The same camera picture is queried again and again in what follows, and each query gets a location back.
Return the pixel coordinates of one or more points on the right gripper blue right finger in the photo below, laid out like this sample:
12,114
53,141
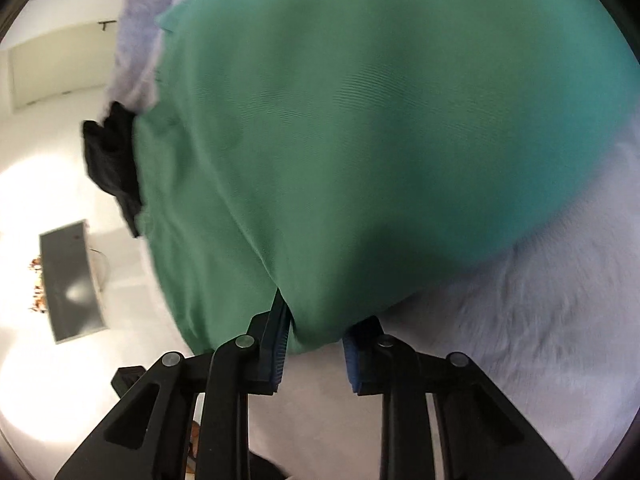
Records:
378,364

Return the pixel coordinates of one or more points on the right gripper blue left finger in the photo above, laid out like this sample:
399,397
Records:
250,364

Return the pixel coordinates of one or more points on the green work shirt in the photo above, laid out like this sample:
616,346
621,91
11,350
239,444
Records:
345,154

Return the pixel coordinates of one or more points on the person's left hand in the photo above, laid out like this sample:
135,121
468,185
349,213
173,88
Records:
193,448

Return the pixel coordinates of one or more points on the black folded garment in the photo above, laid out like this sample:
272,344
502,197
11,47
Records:
109,161

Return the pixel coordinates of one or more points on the wall mounted television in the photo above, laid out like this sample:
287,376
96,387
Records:
70,287

